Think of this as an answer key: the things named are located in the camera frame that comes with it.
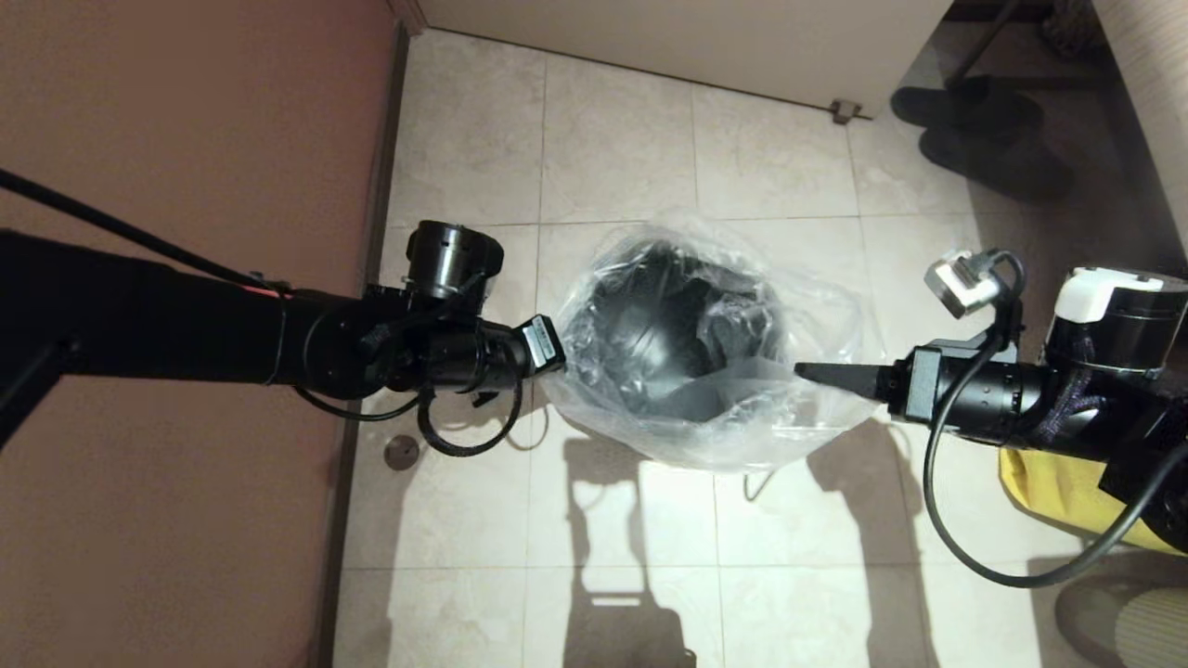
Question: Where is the white door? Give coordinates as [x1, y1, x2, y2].
[422, 0, 955, 122]

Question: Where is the beige striped upholstered furniture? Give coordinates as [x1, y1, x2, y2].
[1091, 0, 1188, 263]

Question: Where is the beige ribbed round object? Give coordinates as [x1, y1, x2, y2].
[1114, 594, 1188, 668]

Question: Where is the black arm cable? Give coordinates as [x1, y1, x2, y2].
[923, 249, 1188, 589]
[295, 366, 527, 458]

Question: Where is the grey round trash bin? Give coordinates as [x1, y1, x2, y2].
[566, 237, 799, 428]

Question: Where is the black slipper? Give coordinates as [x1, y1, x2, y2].
[917, 130, 1073, 205]
[889, 79, 1042, 135]

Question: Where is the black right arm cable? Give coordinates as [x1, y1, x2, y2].
[923, 249, 1188, 589]

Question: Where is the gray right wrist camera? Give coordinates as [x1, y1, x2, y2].
[925, 250, 1001, 319]

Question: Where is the dark wall baseboard strip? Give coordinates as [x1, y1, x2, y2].
[309, 28, 415, 668]

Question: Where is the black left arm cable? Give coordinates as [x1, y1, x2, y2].
[295, 366, 527, 458]

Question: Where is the dark furniture leg pole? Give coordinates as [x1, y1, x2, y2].
[942, 0, 1022, 89]

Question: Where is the clear plastic trash bag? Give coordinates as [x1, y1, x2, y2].
[541, 215, 878, 474]

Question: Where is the yellow bag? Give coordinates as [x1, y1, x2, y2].
[1000, 445, 1188, 558]

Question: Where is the gray fuzzy bundle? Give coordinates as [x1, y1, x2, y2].
[1038, 0, 1105, 64]

